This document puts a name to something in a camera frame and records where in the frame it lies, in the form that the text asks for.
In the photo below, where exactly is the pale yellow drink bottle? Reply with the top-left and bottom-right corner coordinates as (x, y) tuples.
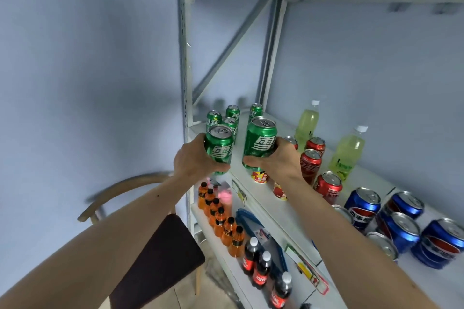
(328, 125), (369, 183)
(294, 99), (320, 152)

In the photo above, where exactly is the person's left forearm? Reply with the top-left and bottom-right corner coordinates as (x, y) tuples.
(0, 174), (196, 309)

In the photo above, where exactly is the wooden chair dark seat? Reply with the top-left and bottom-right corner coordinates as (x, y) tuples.
(77, 171), (206, 309)

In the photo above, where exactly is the blue plastic bag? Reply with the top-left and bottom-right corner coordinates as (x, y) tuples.
(235, 208), (289, 273)

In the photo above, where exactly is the blue drink can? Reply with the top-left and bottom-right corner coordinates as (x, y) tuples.
(343, 187), (382, 232)
(366, 231), (399, 264)
(332, 205), (355, 226)
(384, 191), (425, 221)
(411, 217), (464, 270)
(375, 212), (421, 254)

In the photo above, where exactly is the person's right hand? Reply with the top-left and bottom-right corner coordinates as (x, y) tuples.
(242, 137), (304, 186)

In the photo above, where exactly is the cluster of orange black-cap bottles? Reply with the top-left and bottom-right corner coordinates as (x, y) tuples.
(197, 182), (247, 258)

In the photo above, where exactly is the person's right forearm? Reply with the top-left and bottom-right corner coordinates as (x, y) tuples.
(286, 174), (430, 309)

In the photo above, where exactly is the white metal shelf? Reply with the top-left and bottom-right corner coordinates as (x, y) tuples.
(175, 0), (464, 309)

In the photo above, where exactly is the person's left hand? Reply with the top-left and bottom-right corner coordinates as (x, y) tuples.
(173, 134), (231, 184)

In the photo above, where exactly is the yellow green price tag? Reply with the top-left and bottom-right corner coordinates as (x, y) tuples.
(284, 245), (330, 295)
(232, 180), (247, 204)

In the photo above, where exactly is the group of red cola cans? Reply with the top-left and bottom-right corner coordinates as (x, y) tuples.
(251, 135), (343, 206)

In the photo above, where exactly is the cluster of pink bottles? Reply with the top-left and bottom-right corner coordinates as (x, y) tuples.
(208, 176), (232, 208)

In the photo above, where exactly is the row of dark cola bottles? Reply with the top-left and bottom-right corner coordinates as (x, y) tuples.
(242, 236), (293, 309)

